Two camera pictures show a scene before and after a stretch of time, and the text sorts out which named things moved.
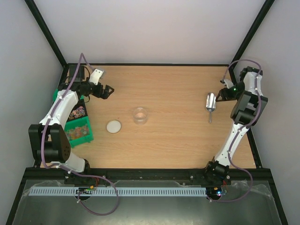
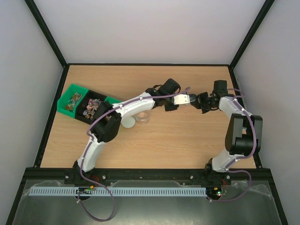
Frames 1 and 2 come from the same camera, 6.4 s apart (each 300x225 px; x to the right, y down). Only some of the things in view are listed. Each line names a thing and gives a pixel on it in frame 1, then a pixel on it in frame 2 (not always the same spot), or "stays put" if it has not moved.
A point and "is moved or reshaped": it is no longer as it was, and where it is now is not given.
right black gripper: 221,94 to 204,102
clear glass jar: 140,116 stays put
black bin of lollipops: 79,110 to 89,105
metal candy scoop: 211,104 is moved or reshaped
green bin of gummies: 78,131 to 112,100
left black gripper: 106,94 to 169,108
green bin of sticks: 55,94 is moved or reshaped
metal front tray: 243,202 stays put
